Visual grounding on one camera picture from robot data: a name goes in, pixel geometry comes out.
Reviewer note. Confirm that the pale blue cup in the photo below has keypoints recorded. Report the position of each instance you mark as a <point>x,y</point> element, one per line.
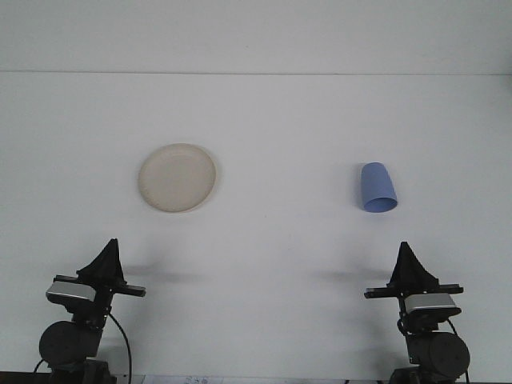
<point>378,188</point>

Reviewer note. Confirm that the pale round plate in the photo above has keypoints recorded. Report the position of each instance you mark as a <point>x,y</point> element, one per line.
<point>178,178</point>

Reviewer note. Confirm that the white printed paper sheet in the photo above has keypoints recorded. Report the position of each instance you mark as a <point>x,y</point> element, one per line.
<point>192,380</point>

